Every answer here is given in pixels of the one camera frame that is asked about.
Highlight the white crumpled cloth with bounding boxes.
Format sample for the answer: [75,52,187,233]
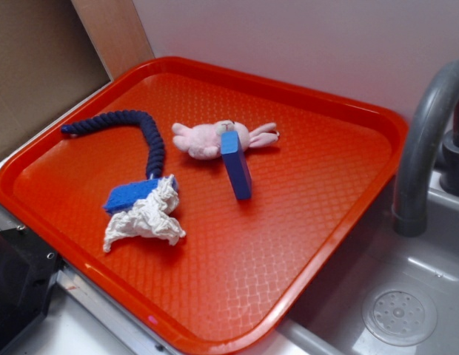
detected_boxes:
[103,182,186,252]

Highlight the blue rectangular block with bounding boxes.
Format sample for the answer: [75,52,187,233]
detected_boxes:
[221,131,252,200]

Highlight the grey plastic sink basin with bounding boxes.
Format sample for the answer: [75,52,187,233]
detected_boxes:
[277,171,459,354]

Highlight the grey curved faucet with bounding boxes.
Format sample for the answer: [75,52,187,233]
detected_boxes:
[392,60,459,237]

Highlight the blue sponge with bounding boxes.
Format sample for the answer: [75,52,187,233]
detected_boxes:
[103,175,178,215]

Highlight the navy blue twisted rope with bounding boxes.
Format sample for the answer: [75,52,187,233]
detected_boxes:
[60,109,166,181]

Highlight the red plastic tray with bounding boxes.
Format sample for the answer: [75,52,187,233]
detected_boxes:
[0,57,407,354]

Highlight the brown cardboard panel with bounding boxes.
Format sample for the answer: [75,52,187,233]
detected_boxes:
[0,1,153,162]

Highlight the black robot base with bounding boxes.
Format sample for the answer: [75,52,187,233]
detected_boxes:
[0,226,61,354]

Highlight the round sink drain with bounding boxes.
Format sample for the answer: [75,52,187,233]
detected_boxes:
[361,283,438,347]

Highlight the pink plush bunny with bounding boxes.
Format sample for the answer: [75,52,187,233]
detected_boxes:
[171,120,280,160]

